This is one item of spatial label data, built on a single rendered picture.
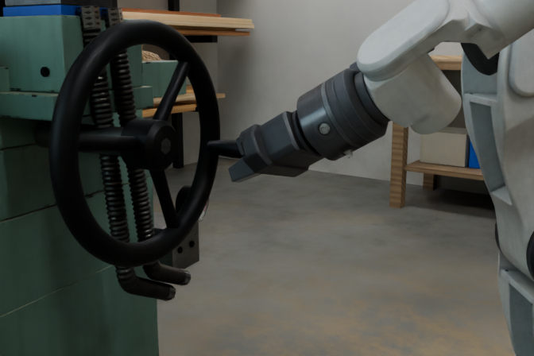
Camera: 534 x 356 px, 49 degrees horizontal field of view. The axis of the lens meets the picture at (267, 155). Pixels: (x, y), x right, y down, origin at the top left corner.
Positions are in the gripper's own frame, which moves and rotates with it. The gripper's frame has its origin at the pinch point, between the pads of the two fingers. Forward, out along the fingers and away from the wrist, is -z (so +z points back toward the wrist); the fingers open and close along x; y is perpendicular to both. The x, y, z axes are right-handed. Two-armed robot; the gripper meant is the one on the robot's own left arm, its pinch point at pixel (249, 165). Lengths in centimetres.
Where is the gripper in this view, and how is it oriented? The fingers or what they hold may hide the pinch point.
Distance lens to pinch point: 75.9
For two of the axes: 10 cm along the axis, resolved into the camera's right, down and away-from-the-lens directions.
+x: 5.7, 0.9, 8.2
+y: -3.0, -9.0, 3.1
